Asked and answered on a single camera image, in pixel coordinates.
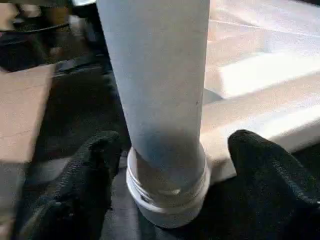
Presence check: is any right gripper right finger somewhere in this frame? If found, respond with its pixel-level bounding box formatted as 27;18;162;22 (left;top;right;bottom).
227;129;320;240

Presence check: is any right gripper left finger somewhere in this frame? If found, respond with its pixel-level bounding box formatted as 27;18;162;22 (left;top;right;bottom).
14;131;123;240

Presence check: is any white plastic table top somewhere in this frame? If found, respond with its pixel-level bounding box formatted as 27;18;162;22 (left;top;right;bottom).
126;0;320;230

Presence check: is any white plastic table leg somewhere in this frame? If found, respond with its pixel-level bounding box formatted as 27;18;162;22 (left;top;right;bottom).
96;0;211;198

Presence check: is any black mat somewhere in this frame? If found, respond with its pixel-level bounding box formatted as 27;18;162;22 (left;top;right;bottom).
0;57;320;240

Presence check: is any black robot foot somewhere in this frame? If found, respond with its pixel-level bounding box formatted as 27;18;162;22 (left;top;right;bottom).
0;32;58;72

